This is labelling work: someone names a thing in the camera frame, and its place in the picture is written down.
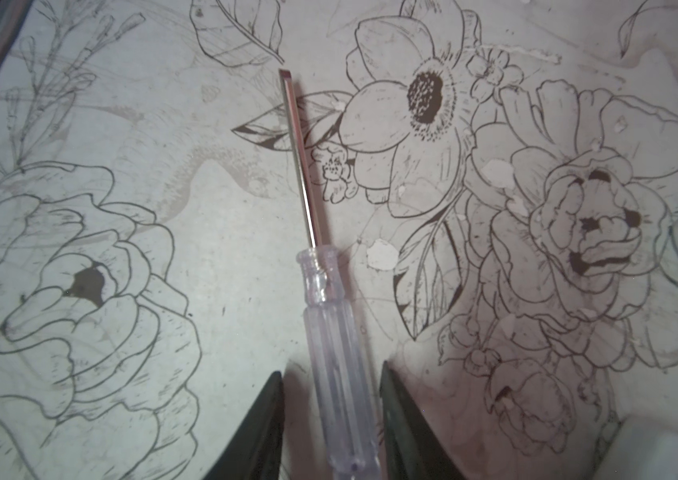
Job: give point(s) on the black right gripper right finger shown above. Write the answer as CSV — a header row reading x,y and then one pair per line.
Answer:
x,y
412,450

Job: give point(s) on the clear handle screwdriver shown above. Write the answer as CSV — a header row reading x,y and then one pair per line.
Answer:
x,y
343,395

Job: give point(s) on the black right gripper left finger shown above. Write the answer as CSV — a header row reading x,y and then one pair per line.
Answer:
x,y
255,450

